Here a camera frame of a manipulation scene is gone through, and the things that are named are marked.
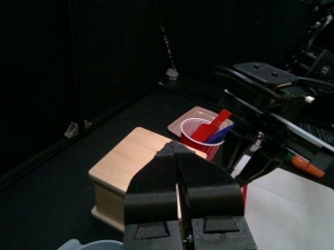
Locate black keyboard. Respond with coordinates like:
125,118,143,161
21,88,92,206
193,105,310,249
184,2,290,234
298,120,334,146

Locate silver aluminium frame rail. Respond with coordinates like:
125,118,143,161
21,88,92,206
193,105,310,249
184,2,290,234
224,89,334,152

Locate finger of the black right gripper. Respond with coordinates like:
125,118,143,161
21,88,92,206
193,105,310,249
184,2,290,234
235,140,288,188
219,125,251,170

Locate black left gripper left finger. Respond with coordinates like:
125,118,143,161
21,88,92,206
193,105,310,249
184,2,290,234
123,140,185,250

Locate light wooden cutting block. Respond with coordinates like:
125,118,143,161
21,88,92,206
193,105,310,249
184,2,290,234
86,126,208,232

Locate beige square plate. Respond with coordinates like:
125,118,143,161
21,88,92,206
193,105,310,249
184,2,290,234
167,105,223,139

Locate blue toy utensil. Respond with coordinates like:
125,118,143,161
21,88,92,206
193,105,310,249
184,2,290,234
204,123,239,145

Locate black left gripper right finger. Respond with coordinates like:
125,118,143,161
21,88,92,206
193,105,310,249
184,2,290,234
172,141,257,250

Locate orange toy carrot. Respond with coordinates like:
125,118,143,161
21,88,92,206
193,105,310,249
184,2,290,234
284,152,327,180

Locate red plastic cup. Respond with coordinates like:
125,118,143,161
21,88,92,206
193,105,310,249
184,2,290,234
179,117,225,161

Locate light blue bowl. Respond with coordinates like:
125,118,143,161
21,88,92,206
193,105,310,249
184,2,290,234
56,238,125,250

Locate white paper sheet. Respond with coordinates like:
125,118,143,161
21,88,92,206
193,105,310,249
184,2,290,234
231,153,334,250

